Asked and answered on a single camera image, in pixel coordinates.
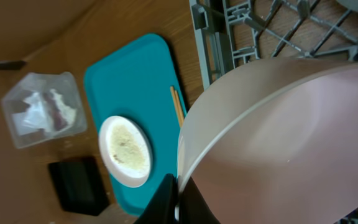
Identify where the large white plate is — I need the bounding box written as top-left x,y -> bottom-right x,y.
98,116 -> 152,188

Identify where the teal serving tray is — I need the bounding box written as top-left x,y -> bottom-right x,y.
84,34 -> 180,216

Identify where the wooden chopstick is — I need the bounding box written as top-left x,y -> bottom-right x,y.
170,86 -> 181,127
174,90 -> 185,126

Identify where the clear plastic bin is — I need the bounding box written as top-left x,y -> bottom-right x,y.
1,72 -> 88,149

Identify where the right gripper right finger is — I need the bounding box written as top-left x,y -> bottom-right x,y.
179,178 -> 220,224

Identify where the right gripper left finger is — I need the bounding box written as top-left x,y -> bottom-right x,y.
134,174 -> 178,224

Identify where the grey dishwasher rack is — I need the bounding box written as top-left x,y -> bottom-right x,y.
188,0 -> 358,224

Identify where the red sauce packet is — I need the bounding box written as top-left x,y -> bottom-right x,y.
43,93 -> 68,131

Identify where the white napkin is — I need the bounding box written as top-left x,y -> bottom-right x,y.
50,88 -> 77,130
12,92 -> 52,136

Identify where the black tray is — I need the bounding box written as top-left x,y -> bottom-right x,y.
48,157 -> 110,216

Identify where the small pink plate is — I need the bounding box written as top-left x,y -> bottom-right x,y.
177,58 -> 358,223

